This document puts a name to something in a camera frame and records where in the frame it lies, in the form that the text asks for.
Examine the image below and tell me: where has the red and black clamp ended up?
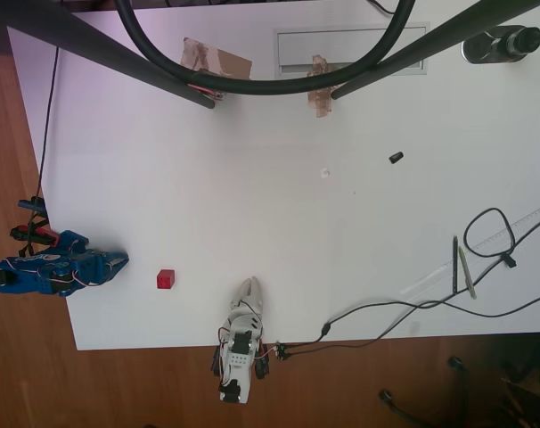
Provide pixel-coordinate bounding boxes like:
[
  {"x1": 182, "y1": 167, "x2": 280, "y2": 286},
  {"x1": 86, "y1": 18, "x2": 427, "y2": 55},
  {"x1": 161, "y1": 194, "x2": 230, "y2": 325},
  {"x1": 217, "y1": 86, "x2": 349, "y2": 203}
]
[{"x1": 9, "y1": 224, "x2": 60, "y2": 247}]

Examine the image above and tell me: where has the blue table clamp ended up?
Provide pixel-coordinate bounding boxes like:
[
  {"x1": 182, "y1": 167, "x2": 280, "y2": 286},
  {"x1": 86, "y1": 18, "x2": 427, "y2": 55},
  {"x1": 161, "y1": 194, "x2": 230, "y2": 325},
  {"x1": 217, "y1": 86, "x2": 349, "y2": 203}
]
[{"x1": 17, "y1": 195, "x2": 49, "y2": 216}]

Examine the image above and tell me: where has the black chair base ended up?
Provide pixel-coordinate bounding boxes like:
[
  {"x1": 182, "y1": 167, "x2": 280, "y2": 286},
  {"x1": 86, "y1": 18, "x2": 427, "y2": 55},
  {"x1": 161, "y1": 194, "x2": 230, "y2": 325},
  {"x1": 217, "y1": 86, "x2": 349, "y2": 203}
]
[{"x1": 378, "y1": 355, "x2": 540, "y2": 428}]

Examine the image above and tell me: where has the small red tape piece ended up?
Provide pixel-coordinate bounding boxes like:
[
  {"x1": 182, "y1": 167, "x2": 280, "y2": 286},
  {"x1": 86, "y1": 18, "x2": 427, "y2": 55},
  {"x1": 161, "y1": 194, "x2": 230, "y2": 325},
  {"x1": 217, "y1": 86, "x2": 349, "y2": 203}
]
[{"x1": 187, "y1": 81, "x2": 227, "y2": 103}]

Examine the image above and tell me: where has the black pen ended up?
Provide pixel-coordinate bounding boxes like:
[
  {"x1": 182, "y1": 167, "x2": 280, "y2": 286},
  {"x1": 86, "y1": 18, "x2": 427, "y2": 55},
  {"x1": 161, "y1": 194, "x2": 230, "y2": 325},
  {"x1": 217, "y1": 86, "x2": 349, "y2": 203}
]
[{"x1": 451, "y1": 235, "x2": 460, "y2": 294}]

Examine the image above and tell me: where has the crumpled brown tape strip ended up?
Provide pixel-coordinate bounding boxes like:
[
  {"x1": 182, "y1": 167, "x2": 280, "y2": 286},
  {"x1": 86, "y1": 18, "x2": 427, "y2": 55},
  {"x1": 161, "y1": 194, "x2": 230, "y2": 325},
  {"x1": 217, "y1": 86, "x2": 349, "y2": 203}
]
[{"x1": 306, "y1": 53, "x2": 343, "y2": 119}]

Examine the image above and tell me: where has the black tripod leg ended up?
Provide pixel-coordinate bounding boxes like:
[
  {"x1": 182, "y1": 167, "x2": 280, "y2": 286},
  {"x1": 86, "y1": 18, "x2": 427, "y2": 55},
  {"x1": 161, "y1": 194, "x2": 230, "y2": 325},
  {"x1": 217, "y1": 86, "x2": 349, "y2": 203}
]
[
  {"x1": 0, "y1": 0, "x2": 217, "y2": 111},
  {"x1": 330, "y1": 0, "x2": 540, "y2": 102}
]

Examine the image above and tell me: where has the green pencil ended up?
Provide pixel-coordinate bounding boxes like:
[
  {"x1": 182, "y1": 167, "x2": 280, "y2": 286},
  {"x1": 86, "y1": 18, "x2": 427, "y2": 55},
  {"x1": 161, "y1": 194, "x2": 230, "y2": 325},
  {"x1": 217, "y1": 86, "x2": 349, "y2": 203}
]
[{"x1": 457, "y1": 245, "x2": 479, "y2": 300}]

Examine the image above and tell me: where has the brown cardboard piece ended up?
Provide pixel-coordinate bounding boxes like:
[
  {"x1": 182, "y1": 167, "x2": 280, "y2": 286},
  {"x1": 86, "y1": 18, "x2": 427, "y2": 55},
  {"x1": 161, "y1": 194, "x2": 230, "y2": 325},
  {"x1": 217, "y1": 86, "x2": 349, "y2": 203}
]
[{"x1": 180, "y1": 37, "x2": 254, "y2": 82}]

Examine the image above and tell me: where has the transparent ruler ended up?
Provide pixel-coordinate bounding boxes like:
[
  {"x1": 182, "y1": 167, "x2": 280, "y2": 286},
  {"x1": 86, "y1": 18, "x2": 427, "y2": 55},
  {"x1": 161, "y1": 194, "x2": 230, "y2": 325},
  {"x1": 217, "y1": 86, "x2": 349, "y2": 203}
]
[{"x1": 399, "y1": 200, "x2": 540, "y2": 299}]

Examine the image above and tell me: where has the thin black power cable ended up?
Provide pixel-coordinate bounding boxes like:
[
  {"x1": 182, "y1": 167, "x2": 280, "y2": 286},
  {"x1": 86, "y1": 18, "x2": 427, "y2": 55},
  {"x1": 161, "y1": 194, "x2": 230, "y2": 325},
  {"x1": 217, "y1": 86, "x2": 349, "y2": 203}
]
[{"x1": 37, "y1": 45, "x2": 61, "y2": 200}]

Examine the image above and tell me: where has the thick black hose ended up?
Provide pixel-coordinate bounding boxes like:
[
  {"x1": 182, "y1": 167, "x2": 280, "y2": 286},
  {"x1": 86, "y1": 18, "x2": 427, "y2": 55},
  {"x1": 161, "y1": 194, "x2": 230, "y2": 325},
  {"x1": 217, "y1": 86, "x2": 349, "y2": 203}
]
[{"x1": 114, "y1": 0, "x2": 418, "y2": 96}]

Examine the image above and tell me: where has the long thin black cable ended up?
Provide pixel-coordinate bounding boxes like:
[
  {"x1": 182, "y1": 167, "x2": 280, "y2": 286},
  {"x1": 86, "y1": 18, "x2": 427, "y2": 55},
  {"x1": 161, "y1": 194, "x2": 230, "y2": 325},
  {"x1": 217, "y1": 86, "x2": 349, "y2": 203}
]
[{"x1": 290, "y1": 292, "x2": 540, "y2": 358}]

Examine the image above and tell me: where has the black cable with loop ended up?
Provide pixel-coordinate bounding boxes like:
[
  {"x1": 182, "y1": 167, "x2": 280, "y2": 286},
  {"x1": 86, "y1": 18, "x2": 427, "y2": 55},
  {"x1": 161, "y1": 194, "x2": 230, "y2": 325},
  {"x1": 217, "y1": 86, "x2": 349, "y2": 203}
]
[{"x1": 291, "y1": 207, "x2": 540, "y2": 349}]

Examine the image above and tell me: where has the grey cable tray hatch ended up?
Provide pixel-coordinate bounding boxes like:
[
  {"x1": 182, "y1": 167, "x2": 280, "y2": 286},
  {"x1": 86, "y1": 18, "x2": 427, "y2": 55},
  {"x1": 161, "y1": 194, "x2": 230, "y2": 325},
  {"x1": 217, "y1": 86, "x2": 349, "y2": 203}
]
[{"x1": 273, "y1": 22, "x2": 431, "y2": 81}]

